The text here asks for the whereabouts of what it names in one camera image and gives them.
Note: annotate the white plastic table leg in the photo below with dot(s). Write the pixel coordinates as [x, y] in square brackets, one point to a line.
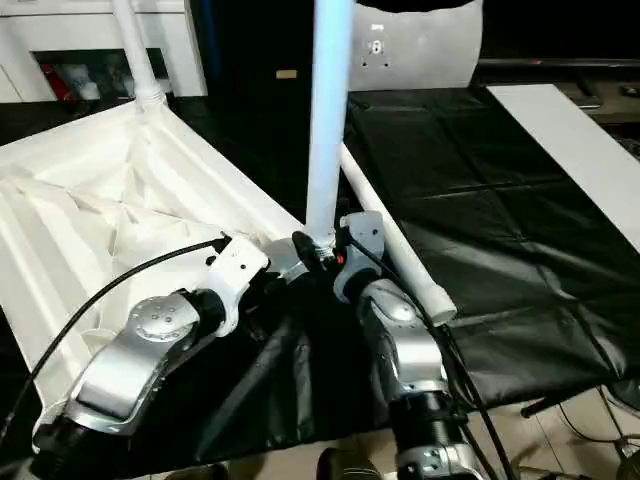
[325, 125]
[400, 250]
[137, 50]

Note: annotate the white plastic table top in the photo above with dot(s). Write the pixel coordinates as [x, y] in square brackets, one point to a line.
[75, 200]

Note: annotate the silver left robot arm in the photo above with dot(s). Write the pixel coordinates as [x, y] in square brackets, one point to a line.
[125, 360]

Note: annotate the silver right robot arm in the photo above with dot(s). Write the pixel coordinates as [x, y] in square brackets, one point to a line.
[410, 350]

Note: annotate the black work mat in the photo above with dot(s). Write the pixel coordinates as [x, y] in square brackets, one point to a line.
[500, 200]

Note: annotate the dark left robot foot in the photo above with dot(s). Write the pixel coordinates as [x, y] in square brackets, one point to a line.
[210, 472]

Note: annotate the dark robot foot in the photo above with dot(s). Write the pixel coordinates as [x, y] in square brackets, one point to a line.
[350, 470]
[210, 472]

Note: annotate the dark right robot foot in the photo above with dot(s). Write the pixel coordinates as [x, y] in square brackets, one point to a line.
[350, 470]

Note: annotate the white glass-door cabinet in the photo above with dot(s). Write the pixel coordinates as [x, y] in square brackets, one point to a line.
[185, 50]

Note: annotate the black tripod leg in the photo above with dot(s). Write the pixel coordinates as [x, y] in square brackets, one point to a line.
[535, 407]

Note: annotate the black bar with red mark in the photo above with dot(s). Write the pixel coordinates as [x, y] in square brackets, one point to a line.
[550, 62]

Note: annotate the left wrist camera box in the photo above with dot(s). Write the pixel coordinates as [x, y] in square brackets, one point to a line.
[240, 260]

